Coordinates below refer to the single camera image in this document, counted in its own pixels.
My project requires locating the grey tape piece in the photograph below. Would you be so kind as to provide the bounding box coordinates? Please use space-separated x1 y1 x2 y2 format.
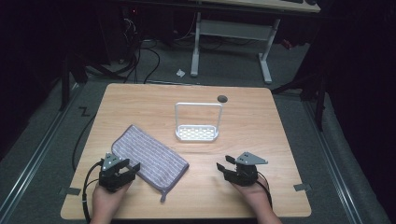
293 183 313 192
59 186 82 197

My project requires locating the black floor cable bundle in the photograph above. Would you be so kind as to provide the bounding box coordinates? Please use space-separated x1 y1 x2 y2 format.
120 12 162 85

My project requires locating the white-legged desk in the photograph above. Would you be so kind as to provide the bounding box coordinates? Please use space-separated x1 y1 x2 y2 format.
174 0 321 85

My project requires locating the white rack with handle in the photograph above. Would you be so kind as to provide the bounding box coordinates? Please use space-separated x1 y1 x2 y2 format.
174 101 224 143

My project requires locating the person's left hand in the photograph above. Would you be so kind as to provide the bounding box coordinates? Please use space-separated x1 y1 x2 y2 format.
91 181 133 220

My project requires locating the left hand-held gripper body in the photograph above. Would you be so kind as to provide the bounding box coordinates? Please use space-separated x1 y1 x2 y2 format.
98 152 132 193

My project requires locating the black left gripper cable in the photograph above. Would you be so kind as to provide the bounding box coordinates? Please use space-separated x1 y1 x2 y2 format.
80 160 105 224

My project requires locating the black metal stand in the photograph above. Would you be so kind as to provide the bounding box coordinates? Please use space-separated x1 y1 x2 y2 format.
271 69 329 132
58 50 125 112

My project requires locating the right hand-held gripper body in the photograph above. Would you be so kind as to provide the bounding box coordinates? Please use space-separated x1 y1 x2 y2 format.
223 151 269 188

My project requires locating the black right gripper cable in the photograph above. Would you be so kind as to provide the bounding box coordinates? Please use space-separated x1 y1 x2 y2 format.
257 171 274 210

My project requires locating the thin black floor cable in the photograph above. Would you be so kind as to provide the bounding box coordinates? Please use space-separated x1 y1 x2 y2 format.
71 113 97 172

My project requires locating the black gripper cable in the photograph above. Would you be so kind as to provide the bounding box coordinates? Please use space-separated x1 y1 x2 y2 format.
80 160 105 224
257 171 274 210

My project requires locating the metal floor rail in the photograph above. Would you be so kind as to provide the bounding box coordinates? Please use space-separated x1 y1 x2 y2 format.
0 82 82 223
302 99 365 224

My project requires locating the grey striped cloth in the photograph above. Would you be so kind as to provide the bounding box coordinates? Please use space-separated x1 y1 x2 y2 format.
110 124 191 203

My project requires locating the person's right hand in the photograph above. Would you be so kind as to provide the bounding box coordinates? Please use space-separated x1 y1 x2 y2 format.
231 175 275 218

